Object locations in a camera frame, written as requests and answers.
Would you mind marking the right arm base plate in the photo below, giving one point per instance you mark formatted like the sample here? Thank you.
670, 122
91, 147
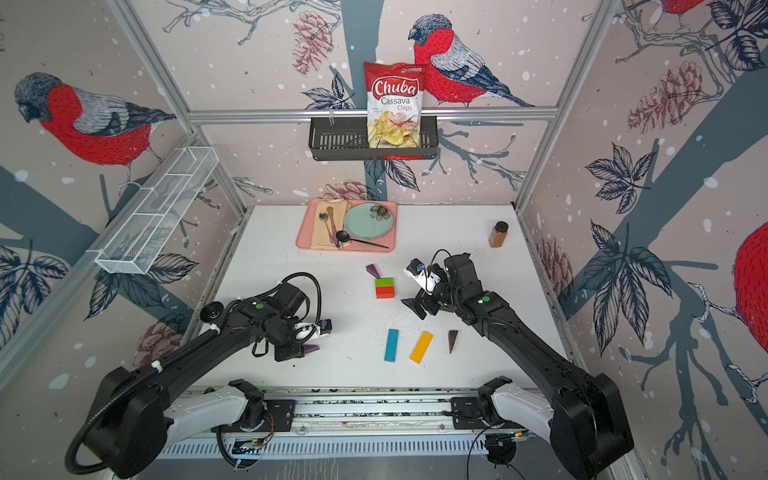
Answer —
472, 413

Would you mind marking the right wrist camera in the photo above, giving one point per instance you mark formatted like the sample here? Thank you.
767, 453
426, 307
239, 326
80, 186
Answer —
428, 277

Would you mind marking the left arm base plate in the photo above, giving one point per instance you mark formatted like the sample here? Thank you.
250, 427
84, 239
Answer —
270, 415

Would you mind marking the gold purple knife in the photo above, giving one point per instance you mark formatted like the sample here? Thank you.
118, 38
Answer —
330, 214

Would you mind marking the red rectangular block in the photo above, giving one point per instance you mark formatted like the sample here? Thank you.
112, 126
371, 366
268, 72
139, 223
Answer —
387, 292

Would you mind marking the beige napkin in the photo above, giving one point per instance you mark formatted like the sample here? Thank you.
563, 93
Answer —
320, 239

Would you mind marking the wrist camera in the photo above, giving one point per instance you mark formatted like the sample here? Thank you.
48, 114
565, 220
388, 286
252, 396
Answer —
428, 277
304, 332

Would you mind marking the brown spice bottle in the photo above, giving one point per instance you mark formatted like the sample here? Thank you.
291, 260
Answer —
498, 234

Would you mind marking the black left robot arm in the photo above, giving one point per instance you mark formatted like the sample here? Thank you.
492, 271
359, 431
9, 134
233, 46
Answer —
128, 426

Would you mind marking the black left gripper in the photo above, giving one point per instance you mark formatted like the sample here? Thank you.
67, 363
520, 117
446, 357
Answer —
290, 352

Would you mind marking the white wire wall basket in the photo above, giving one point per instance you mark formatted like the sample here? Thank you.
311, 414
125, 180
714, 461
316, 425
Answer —
142, 237

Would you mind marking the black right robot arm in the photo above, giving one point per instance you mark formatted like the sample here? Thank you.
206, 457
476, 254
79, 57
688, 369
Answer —
581, 416

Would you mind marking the silver spoon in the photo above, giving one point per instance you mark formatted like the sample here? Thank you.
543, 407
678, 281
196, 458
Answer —
323, 216

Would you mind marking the teal long block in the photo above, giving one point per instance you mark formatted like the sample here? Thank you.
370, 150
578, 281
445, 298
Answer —
391, 346

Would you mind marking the pink tray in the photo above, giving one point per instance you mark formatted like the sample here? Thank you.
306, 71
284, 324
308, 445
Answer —
304, 237

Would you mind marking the yellow long block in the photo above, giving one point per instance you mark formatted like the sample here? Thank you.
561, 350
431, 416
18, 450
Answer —
421, 347

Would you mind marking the Chuba cassava chips bag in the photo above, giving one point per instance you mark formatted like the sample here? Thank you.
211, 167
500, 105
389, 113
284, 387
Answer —
394, 104

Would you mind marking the black lid shaker jar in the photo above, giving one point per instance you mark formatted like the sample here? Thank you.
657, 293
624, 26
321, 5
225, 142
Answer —
211, 312

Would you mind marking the mint green flower plate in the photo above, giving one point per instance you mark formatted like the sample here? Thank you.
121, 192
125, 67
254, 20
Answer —
369, 221

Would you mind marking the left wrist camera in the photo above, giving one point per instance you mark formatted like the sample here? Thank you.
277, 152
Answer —
304, 332

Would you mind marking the black wall basket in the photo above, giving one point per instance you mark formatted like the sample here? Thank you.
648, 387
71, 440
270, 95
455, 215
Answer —
345, 139

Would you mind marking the dark brown triangle block lower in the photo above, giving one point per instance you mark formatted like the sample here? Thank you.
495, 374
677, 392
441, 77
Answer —
452, 338

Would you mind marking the black spoon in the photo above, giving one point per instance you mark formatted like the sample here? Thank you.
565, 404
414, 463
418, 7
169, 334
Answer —
344, 237

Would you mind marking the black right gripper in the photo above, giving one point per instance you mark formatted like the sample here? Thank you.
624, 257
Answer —
424, 300

